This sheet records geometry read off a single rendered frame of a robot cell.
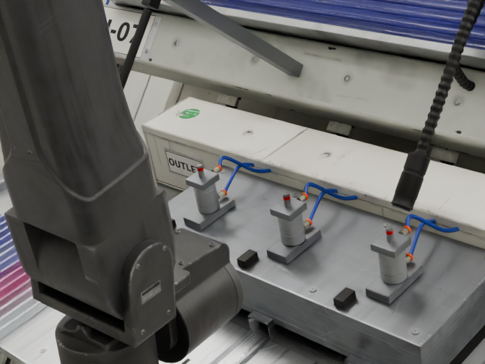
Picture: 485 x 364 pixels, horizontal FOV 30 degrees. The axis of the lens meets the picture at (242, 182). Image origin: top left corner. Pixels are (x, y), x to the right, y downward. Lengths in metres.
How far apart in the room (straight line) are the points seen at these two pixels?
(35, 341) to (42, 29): 0.54
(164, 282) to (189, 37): 0.66
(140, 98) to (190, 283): 2.82
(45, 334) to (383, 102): 0.41
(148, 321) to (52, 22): 0.18
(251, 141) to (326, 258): 0.21
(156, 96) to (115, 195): 2.86
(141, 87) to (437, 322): 2.72
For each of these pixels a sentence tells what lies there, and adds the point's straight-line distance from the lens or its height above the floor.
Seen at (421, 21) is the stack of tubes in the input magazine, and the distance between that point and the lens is 0.91.
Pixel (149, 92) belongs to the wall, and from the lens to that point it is 3.35.
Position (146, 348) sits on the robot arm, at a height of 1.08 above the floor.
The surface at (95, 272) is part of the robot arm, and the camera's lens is 0.47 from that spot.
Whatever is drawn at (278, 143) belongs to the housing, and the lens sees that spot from 0.96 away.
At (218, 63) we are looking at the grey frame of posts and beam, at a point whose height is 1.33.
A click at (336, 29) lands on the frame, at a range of 0.95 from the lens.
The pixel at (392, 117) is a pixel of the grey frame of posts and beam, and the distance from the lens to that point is 0.92.
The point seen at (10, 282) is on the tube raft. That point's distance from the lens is 0.98.
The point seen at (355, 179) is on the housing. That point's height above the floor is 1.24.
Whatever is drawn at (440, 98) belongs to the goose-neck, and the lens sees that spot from 0.72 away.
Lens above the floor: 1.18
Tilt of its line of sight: 2 degrees up
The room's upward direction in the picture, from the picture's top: 20 degrees clockwise
